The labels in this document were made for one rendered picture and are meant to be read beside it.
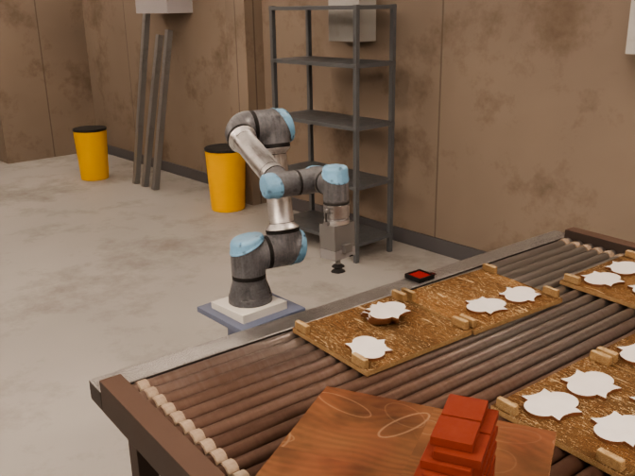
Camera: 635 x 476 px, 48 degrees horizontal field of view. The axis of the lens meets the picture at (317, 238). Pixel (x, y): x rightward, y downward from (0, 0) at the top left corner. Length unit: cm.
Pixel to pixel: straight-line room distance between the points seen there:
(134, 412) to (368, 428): 59
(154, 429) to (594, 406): 104
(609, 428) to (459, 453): 67
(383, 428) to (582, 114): 355
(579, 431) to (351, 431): 55
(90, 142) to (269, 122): 611
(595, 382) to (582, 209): 301
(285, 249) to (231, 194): 438
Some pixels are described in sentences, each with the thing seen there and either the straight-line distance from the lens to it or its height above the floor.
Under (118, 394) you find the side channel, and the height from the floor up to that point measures 95.
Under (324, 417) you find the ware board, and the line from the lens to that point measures 154.
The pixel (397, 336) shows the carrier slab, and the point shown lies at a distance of 212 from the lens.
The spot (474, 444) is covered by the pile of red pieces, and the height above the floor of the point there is 120.
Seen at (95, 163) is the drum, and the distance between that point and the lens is 847.
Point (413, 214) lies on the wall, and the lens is 576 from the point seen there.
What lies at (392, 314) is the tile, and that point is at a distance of 217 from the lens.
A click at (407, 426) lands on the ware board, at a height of 104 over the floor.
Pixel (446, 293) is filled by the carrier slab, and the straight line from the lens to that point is 244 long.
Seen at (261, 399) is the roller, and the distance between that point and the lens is 186.
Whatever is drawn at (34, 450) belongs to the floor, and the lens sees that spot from 354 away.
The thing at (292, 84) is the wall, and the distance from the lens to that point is 662.
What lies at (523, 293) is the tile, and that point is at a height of 95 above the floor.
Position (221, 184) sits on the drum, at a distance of 675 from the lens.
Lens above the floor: 186
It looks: 18 degrees down
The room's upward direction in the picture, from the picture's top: 1 degrees counter-clockwise
